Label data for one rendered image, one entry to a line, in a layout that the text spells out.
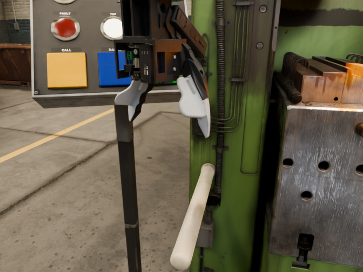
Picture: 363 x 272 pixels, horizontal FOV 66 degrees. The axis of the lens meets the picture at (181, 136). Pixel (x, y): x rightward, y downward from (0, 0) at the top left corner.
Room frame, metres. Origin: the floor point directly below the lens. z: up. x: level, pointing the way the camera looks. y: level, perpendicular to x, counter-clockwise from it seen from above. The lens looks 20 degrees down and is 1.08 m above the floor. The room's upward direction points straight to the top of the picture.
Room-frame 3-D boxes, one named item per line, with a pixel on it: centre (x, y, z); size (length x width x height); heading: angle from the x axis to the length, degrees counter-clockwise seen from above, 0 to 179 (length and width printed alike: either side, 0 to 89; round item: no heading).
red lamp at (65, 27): (0.63, 0.24, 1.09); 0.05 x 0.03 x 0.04; 77
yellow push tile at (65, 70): (0.59, 0.24, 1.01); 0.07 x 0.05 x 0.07; 102
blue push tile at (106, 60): (0.61, 0.14, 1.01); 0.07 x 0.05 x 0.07; 102
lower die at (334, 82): (0.89, -0.45, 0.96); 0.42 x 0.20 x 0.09; 167
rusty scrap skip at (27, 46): (6.59, 3.72, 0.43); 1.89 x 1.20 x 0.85; 71
